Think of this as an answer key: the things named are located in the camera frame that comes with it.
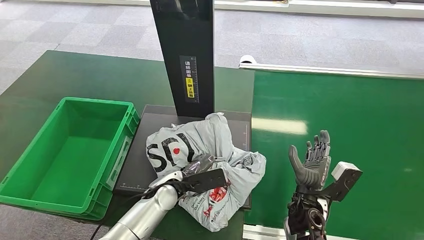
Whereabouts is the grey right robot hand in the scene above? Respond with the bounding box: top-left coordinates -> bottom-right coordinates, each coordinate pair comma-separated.
288,130 -> 332,192

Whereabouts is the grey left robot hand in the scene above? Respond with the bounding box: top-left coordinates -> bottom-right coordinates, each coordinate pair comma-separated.
181,153 -> 217,177

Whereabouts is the white plastic courier package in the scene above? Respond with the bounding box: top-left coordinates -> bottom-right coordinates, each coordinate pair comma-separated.
145,112 -> 268,233

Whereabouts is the black weighing device with column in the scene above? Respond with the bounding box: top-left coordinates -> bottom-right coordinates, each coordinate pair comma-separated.
114,0 -> 253,210

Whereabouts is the black and yellow label sticker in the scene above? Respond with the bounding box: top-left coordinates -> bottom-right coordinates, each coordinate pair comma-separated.
179,55 -> 200,104

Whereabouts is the green plastic crate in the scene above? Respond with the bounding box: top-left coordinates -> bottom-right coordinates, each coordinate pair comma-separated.
0,96 -> 141,222

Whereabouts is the white low ledge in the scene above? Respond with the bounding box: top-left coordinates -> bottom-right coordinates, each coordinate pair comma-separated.
214,0 -> 424,19

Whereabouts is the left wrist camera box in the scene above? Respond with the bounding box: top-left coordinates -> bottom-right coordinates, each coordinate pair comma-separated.
178,167 -> 230,195

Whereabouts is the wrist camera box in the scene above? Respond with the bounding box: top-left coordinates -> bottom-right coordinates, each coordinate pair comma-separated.
321,161 -> 364,203
178,167 -> 230,195

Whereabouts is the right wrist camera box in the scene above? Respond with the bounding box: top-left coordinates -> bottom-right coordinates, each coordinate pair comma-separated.
321,161 -> 364,203

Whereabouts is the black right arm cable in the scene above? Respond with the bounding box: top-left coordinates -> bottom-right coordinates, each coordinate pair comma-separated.
307,206 -> 328,240

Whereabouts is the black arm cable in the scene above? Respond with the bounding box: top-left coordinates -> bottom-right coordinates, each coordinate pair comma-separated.
307,206 -> 328,240
127,180 -> 200,202

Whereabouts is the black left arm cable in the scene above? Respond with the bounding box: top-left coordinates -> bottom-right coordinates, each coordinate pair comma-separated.
127,180 -> 200,202

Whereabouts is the short aluminium conveyor rail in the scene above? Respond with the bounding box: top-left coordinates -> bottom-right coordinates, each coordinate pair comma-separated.
242,223 -> 362,240

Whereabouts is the white rail end cap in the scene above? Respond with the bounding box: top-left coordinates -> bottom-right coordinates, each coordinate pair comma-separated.
239,54 -> 258,65

